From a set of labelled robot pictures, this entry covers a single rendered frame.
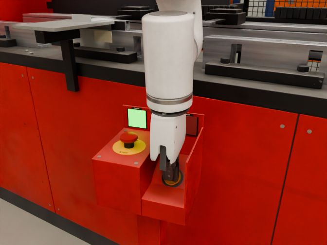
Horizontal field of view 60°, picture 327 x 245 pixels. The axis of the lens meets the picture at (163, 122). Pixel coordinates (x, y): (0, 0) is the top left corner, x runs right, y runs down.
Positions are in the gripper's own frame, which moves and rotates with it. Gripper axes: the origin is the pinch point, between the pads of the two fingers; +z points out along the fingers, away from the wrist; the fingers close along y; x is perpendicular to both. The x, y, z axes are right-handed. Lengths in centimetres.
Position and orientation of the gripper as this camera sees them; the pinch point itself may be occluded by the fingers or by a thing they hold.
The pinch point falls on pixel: (171, 170)
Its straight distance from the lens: 60.9
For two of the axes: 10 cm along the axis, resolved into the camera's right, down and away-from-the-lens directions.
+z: 0.3, 8.7, 4.9
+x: 9.5, 1.3, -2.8
